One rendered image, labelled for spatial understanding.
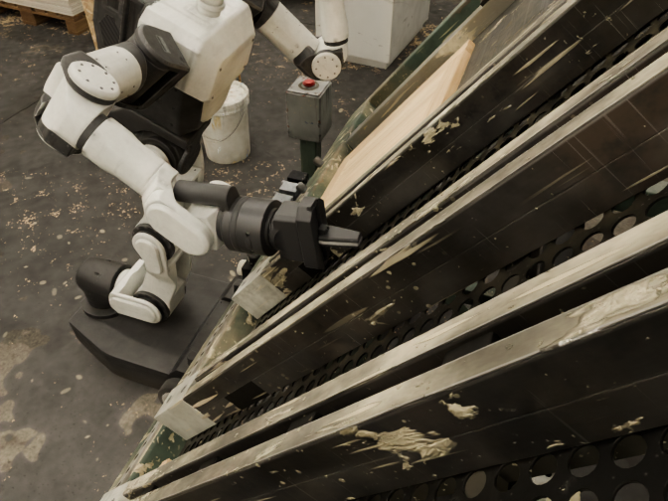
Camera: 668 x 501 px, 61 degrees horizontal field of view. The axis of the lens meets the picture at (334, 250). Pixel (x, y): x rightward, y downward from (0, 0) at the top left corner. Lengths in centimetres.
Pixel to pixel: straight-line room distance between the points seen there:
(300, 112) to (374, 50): 226
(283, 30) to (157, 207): 79
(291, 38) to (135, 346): 121
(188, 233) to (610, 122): 63
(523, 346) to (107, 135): 74
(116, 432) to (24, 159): 192
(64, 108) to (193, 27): 45
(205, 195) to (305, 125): 109
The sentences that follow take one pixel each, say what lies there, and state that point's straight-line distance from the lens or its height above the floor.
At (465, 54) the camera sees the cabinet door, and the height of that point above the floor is 128.
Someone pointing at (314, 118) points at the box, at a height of 85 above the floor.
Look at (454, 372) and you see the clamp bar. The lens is 33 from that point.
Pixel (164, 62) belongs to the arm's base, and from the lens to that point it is 118.
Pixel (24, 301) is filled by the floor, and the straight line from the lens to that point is 275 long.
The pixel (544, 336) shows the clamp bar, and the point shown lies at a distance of 30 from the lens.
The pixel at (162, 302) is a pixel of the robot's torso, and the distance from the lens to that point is 208.
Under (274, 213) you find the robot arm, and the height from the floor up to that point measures 126.
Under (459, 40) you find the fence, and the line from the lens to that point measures 147.
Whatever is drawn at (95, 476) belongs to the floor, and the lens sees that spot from 215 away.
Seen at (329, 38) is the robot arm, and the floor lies 120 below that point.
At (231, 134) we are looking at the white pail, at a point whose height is 19.
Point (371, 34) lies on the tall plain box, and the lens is 410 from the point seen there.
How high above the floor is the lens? 182
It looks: 43 degrees down
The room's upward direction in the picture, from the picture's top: straight up
